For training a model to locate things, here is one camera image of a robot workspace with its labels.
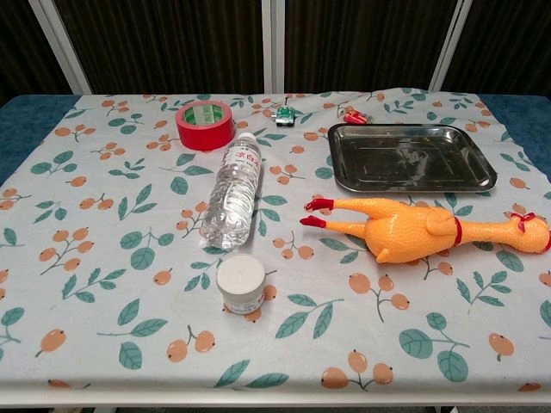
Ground dark partition panel white frame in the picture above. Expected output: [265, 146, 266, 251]
[273, 0, 464, 94]
[0, 0, 87, 107]
[40, 0, 275, 96]
[430, 0, 551, 96]

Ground small white lidded jar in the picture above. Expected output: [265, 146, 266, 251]
[215, 254, 266, 315]

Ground clear plastic water bottle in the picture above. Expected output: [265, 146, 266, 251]
[199, 132, 263, 251]

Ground red binder clip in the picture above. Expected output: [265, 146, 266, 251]
[337, 106, 372, 125]

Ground floral leaf fruit tablecloth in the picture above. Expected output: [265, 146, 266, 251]
[0, 88, 551, 395]

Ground red tape roll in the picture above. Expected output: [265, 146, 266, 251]
[175, 100, 237, 151]

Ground rectangular stainless steel tray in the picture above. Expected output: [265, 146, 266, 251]
[327, 122, 499, 194]

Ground small green toy car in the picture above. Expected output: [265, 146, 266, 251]
[275, 96, 295, 128]

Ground white metal table frame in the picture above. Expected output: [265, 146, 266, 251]
[0, 386, 551, 413]

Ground orange rubber toy chicken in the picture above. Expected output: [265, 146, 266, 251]
[300, 196, 551, 264]

